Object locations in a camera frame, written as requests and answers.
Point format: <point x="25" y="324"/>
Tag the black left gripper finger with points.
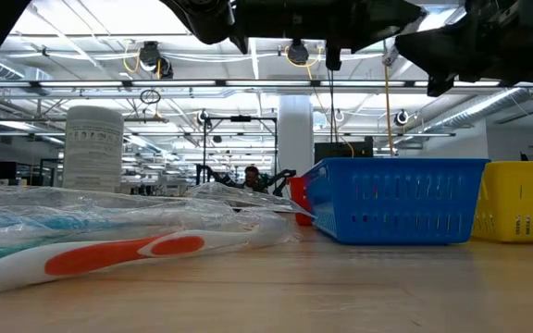
<point x="387" y="23"/>

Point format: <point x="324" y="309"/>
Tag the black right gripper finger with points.
<point x="433" y="46"/>

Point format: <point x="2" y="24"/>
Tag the red white toothbrush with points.
<point x="100" y="256"/>

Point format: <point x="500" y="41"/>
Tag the blue white toothbrush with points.
<point x="63" y="223"/>

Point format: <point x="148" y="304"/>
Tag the white round pillar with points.
<point x="295" y="139"/>

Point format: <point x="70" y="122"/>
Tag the yellow plastic basket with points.
<point x="521" y="203"/>

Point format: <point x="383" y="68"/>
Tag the blue plastic basket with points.
<point x="387" y="203"/>

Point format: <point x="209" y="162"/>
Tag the person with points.
<point x="251" y="178"/>

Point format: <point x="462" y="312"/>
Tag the red plastic basket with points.
<point x="299" y="199"/>

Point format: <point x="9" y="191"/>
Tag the clear wrapped toothbrush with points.
<point x="239" y="196"/>

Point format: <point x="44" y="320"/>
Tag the white wipes canister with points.
<point x="93" y="152"/>

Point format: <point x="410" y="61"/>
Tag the silver ventilation duct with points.
<point x="479" y="108"/>

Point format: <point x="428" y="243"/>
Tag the black background frame rig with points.
<point x="205" y="148"/>

